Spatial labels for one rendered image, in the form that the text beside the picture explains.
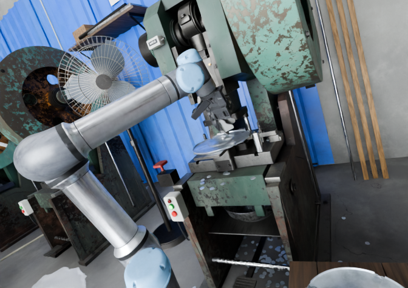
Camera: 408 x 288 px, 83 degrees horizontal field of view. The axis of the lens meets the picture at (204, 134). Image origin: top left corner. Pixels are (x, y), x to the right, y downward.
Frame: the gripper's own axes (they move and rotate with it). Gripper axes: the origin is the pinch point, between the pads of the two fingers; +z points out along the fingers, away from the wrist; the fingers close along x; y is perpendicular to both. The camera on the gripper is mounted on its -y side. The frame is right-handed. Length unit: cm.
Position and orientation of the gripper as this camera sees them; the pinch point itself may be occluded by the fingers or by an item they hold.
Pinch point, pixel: (225, 132)
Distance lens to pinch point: 95.4
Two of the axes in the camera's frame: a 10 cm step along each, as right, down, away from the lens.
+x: 2.4, -6.9, 6.9
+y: 8.5, -1.9, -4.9
